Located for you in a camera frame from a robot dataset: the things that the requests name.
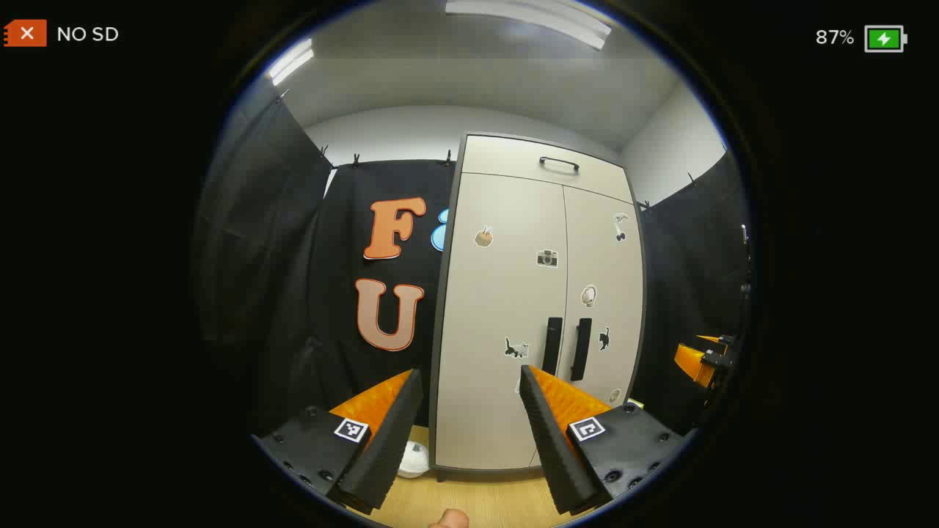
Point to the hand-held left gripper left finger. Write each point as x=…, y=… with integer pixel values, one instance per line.
x=392, y=440

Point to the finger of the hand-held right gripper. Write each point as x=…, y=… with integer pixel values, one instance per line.
x=693, y=363

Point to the white shoe cabinet door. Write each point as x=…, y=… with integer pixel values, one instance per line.
x=491, y=293
x=601, y=264

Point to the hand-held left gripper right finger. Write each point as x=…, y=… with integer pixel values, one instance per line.
x=552, y=440

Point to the white cabinet drawer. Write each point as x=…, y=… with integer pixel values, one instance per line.
x=506, y=158

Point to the long ceiling light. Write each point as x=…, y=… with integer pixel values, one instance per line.
x=528, y=20
x=291, y=61

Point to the white round object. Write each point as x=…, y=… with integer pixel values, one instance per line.
x=414, y=462

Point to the white double-door shoe cabinet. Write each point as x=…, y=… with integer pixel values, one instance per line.
x=447, y=293

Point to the black backdrop cloth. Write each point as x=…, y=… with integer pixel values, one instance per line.
x=293, y=257

